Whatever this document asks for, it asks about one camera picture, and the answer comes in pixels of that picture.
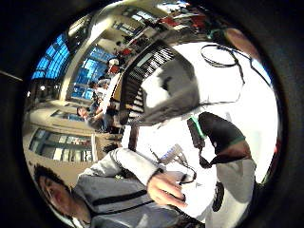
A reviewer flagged small grey device with wires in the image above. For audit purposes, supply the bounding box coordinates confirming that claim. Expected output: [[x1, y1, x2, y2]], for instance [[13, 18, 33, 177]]
[[158, 143, 198, 185]]

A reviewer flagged the person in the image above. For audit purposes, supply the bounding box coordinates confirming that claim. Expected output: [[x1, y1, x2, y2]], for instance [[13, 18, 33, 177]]
[[32, 146, 203, 228]]

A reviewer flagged thin black cable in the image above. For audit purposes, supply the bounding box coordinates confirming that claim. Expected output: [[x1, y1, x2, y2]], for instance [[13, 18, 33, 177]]
[[199, 43, 274, 107]]

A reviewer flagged open black laptop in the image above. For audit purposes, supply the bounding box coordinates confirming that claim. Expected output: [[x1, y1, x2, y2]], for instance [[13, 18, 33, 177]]
[[118, 40, 201, 127]]

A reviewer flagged brown rounded object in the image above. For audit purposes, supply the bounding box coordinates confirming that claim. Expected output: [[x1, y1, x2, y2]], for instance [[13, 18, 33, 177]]
[[225, 28, 262, 63]]

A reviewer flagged red chair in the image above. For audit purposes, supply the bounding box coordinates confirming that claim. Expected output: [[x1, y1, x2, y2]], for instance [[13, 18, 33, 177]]
[[160, 16, 180, 29], [189, 13, 208, 30]]

